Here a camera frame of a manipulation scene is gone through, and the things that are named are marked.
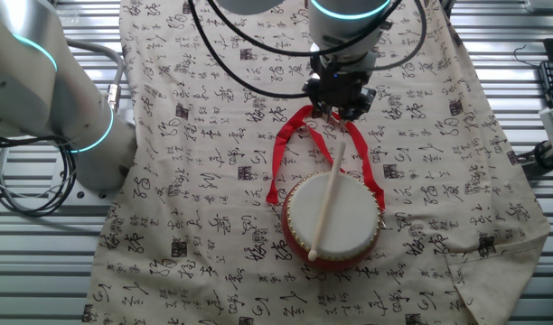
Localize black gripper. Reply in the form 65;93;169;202
303;56;377;123

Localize pale wooden drumstick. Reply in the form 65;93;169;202
307;142;348;262

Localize red drum with white skin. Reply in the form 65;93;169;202
280;170;386;272

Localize beige calligraphy print cloth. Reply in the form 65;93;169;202
81;0;551;325

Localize grey flat device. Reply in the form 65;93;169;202
524;0;553;14

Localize red ribbon strap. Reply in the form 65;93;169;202
266;104;386;211

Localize black mount with cable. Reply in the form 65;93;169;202
515;140;553;175

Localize grey cable with metal connector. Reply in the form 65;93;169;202
66;38;127;114

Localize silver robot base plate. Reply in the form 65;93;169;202
45;148;137;211

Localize black cable loop bundle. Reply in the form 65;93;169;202
0;135;78;218

